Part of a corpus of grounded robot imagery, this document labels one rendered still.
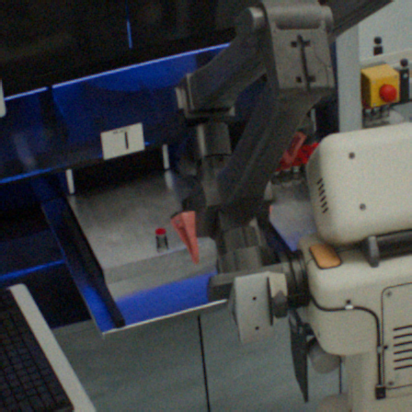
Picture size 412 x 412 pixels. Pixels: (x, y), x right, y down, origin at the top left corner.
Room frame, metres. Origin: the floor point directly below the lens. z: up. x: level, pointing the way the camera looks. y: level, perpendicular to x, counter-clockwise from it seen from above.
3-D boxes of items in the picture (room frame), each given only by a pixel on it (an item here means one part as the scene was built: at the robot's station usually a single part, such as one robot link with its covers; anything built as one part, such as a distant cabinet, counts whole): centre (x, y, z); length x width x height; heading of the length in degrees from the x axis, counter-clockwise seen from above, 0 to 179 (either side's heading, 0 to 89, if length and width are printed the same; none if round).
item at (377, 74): (2.31, -0.38, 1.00); 0.08 x 0.07 x 0.07; 18
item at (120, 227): (2.02, 0.15, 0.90); 0.34 x 0.26 x 0.04; 18
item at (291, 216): (2.02, -0.21, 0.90); 0.34 x 0.26 x 0.04; 17
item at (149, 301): (2.01, -0.03, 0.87); 0.70 x 0.48 x 0.02; 108
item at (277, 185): (2.12, -0.18, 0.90); 0.18 x 0.02 x 0.05; 107
